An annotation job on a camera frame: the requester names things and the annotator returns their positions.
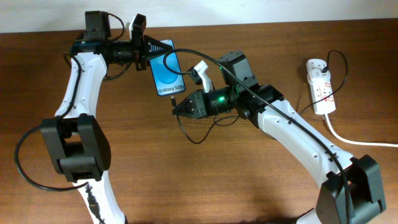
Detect white power cord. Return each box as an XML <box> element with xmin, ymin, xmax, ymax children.
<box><xmin>323</xmin><ymin>113</ymin><xmax>398</xmax><ymax>148</ymax></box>

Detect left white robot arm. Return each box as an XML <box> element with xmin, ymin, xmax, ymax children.
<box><xmin>40</xmin><ymin>11</ymin><xmax>171</xmax><ymax>223</ymax></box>

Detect white power strip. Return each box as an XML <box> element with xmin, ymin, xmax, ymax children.
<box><xmin>306</xmin><ymin>58</ymin><xmax>336</xmax><ymax>115</ymax></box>

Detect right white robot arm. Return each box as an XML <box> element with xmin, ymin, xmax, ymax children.
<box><xmin>172</xmin><ymin>51</ymin><xmax>386</xmax><ymax>223</ymax></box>

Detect black charger cable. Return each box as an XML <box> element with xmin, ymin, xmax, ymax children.
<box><xmin>170</xmin><ymin>49</ymin><xmax>349</xmax><ymax>145</ymax></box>

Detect blue Galaxy smartphone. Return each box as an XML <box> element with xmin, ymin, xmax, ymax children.
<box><xmin>150</xmin><ymin>39</ymin><xmax>186</xmax><ymax>96</ymax></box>

